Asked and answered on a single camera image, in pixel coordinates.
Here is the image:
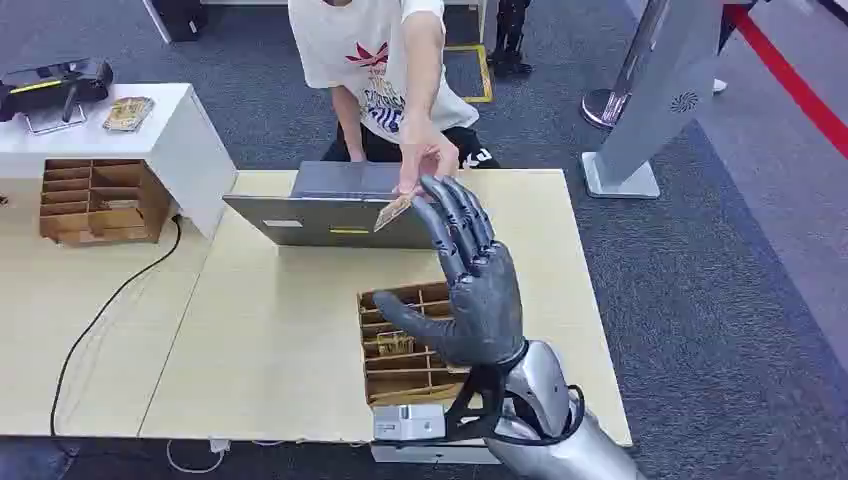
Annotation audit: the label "person's left hand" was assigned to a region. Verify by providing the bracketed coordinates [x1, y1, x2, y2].
[396, 122, 461, 197]

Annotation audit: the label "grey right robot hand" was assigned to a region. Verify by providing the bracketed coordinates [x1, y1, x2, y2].
[372, 174, 528, 370]

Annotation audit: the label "printed card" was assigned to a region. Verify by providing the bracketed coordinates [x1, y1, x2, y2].
[373, 193, 416, 234]

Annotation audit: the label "cards standing in wooden box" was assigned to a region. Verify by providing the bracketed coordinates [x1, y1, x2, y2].
[376, 333, 416, 358]

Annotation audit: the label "wooden card box with cards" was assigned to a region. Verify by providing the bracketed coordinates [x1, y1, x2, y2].
[356, 281, 472, 407]

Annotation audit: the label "grey laptop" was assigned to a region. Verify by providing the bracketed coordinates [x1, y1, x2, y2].
[222, 160, 444, 252]

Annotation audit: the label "person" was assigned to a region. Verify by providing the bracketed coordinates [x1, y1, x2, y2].
[286, 0, 503, 170]

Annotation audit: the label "black legs and feet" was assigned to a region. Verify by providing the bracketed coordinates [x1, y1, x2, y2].
[486, 0, 535, 77]

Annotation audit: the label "white cabinet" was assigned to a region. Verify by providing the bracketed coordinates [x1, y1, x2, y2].
[0, 82, 238, 240]

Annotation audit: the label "grey kiosk stand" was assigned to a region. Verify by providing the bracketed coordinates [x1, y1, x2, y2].
[581, 0, 727, 200]

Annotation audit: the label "black cabinet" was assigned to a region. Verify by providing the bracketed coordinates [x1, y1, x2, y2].
[142, 0, 209, 44]

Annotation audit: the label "stack of printed cards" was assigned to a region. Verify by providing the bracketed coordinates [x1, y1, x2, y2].
[102, 96, 156, 133]

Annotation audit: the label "empty wooden card box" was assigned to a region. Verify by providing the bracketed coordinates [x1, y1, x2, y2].
[38, 157, 174, 248]

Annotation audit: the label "black device with yellow stripe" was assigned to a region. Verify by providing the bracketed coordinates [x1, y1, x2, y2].
[0, 58, 115, 124]

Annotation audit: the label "clear acrylic stand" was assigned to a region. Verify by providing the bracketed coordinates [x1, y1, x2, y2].
[25, 102, 89, 136]

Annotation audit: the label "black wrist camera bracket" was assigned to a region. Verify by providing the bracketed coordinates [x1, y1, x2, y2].
[443, 364, 509, 444]

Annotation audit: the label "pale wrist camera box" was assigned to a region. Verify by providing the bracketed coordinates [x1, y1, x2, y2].
[372, 404, 447, 443]

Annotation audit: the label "black cable on robot arm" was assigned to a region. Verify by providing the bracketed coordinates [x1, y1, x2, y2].
[488, 384, 587, 447]

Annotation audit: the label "white box under wrist camera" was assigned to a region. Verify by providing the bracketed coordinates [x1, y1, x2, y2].
[369, 442, 501, 466]

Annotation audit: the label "chrome stanchion post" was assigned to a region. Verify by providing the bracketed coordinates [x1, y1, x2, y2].
[581, 0, 664, 130]

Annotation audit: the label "thin white cable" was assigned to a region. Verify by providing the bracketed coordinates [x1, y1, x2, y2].
[165, 438, 230, 476]

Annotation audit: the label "long black cable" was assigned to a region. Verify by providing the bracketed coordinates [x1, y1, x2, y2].
[49, 215, 184, 439]

